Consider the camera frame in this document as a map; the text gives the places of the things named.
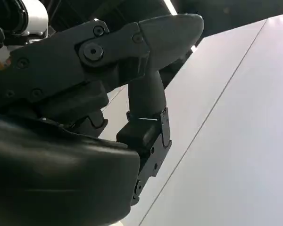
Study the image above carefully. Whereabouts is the ceiling light strip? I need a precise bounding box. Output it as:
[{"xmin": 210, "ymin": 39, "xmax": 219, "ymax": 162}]
[{"xmin": 163, "ymin": 0, "xmax": 178, "ymax": 15}]

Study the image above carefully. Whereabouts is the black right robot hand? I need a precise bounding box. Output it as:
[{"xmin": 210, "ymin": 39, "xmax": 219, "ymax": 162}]
[{"xmin": 0, "ymin": 13, "xmax": 205, "ymax": 226}]

